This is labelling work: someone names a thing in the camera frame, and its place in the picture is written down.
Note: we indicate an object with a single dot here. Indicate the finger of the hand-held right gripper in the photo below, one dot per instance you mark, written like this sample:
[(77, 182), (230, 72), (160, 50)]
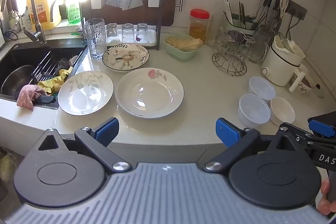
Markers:
[(304, 138), (321, 128)]

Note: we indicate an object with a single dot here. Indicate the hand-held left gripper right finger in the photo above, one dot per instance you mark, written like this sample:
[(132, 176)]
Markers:
[(227, 132)]

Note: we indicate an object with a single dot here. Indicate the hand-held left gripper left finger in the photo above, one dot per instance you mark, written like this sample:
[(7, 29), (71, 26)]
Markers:
[(106, 130)]

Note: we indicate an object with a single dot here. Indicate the translucent white plastic bowl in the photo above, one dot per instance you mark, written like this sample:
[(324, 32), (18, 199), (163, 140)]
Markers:
[(254, 109), (261, 87)]

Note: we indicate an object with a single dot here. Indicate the white plate grey leaf print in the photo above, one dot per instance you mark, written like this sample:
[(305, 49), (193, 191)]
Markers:
[(85, 92)]

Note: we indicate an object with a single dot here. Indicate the white plate pink flower print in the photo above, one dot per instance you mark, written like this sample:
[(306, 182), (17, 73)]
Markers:
[(149, 92)]

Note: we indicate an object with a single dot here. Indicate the dark rimmed floral plate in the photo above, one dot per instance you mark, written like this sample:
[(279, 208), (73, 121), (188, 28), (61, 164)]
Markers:
[(126, 57)]

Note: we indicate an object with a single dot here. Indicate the person's right hand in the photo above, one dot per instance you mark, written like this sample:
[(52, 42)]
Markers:
[(326, 191)]

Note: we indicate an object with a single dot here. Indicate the small white ceramic bowl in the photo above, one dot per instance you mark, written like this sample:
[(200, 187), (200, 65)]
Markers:
[(282, 109)]

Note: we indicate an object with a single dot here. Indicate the glass pot lid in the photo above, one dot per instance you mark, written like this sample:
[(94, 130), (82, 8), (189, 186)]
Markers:
[(319, 90)]

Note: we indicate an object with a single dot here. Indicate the floral ceramic bowl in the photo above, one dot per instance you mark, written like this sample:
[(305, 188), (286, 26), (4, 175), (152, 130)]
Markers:
[(305, 83)]

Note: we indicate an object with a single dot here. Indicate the yellow dishcloth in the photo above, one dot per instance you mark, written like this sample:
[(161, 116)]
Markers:
[(52, 81)]

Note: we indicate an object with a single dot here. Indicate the white electric cooking pot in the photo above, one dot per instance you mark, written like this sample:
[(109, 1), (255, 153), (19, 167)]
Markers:
[(278, 66)]

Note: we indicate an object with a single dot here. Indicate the steel wool scrubber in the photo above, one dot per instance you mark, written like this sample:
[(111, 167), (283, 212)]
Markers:
[(63, 62)]

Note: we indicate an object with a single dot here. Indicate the pink dishcloth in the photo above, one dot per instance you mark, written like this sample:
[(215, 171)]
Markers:
[(27, 95)]

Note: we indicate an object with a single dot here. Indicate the clear glass cup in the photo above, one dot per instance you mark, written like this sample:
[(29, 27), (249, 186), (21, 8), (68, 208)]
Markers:
[(244, 44), (223, 43)]

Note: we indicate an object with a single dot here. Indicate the green plastic basket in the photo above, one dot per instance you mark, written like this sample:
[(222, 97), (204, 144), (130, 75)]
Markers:
[(181, 55)]

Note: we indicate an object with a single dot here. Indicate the textured glass pitcher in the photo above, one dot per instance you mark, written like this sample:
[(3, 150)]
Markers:
[(258, 47)]

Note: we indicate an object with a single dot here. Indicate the tall textured glass cup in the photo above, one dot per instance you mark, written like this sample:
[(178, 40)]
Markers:
[(95, 37)]

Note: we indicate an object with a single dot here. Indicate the tall clear glass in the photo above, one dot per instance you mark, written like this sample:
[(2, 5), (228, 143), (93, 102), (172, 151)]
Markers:
[(216, 35)]

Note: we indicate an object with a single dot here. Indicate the purple glass cup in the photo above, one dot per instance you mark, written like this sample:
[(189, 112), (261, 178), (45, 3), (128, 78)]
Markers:
[(232, 34)]

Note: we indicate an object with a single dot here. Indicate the small clear drinking glass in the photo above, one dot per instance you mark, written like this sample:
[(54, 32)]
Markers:
[(127, 32), (141, 32), (111, 32)]

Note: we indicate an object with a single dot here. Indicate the bundle of wooden sticks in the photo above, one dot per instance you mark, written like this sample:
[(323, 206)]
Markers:
[(183, 43)]

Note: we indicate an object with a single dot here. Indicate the white drip tray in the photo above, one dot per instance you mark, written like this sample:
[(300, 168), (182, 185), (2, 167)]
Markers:
[(151, 39)]

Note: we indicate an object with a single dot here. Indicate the steel bowl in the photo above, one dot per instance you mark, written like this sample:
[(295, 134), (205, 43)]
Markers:
[(15, 79)]

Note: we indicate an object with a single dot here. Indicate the yellow green plastic bag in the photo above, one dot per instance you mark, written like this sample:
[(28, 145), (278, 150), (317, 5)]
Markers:
[(8, 166)]

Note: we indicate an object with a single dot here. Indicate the green white utensil holder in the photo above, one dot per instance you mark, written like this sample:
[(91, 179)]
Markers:
[(240, 24)]

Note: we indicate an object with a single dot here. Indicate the red lid plastic jar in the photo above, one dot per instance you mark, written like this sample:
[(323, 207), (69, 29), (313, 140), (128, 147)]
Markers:
[(199, 26)]

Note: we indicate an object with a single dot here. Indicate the black kitchen sink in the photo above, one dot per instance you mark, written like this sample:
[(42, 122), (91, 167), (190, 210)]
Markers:
[(23, 56)]

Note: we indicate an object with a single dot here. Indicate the wooden chopsticks bundle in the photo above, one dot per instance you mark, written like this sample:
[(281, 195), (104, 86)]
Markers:
[(242, 12)]

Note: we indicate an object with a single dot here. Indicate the green dish soap bottle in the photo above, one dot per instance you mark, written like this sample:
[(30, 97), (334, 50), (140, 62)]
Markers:
[(72, 12)]

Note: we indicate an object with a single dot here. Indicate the white chopsticks bundle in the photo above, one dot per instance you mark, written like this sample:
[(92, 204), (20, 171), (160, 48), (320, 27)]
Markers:
[(227, 7)]

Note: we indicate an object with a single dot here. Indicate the yellow detergent bottle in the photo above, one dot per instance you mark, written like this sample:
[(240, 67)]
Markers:
[(44, 16)]

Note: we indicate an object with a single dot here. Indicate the white bottle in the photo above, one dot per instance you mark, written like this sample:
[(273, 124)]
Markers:
[(25, 22)]

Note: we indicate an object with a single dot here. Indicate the steel kitchen faucet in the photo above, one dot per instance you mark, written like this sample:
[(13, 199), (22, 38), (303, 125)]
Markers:
[(31, 1)]

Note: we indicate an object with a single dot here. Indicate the black wall power strip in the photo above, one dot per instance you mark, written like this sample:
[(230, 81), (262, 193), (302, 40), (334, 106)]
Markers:
[(296, 10)]

